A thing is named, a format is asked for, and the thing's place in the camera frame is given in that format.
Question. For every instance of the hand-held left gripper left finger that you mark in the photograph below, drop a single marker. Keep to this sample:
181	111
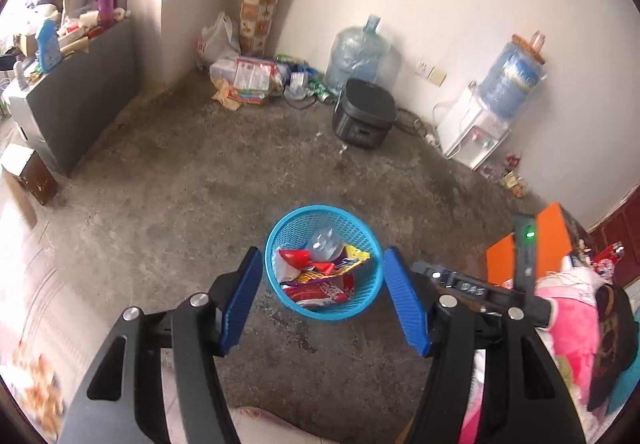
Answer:
242	299

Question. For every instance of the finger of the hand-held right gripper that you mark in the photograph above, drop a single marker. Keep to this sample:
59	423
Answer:
430	270

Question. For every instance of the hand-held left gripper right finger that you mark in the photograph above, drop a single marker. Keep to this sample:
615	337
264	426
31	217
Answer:
405	299

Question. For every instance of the red glossy wrapper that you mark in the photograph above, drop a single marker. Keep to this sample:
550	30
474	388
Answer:
295	258

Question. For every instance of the blue mesh basket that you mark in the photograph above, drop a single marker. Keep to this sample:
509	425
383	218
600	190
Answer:
280	234

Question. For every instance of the red and white snack bag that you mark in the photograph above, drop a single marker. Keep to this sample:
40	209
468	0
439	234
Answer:
320	294

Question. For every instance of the clear plastic bottle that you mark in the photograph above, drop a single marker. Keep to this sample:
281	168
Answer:
325	244

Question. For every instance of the orange box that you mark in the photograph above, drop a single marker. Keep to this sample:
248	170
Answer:
505	259

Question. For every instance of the pink printed blanket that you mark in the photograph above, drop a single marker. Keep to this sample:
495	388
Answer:
570	314

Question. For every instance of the small packets on floor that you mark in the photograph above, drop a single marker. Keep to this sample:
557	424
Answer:
507	176

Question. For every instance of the dark red cabinet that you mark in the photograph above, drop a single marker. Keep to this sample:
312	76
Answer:
617	234

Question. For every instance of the white water dispenser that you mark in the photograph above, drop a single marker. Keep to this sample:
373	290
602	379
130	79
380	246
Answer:
470	129

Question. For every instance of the black rice cooker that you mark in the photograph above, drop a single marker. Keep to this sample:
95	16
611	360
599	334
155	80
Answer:
365	114

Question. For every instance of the blue water jug with label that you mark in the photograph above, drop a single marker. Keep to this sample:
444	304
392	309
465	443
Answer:
512	74

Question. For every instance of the pile of flattened packaging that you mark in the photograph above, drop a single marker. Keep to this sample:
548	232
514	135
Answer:
247	79

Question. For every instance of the empty blue water jug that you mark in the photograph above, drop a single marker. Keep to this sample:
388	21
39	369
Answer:
362	54

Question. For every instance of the pile of bottles and cans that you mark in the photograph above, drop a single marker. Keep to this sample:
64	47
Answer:
307	79

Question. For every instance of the brown wooden box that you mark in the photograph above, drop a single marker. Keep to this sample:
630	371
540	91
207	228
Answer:
35	174

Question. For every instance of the white plastic shopping bag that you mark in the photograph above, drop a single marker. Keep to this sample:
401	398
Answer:
217	41

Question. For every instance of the grey cabinet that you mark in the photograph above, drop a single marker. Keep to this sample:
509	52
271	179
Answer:
80	89

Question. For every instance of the blue detergent bottle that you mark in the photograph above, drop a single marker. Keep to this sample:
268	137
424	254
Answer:
48	49

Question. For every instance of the white roll-on bottle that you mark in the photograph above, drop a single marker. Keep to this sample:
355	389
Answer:
20	74

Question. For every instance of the purple cup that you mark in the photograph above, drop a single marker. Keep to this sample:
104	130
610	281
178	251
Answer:
106	9

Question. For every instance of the wall socket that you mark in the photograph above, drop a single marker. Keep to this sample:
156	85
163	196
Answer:
431	73

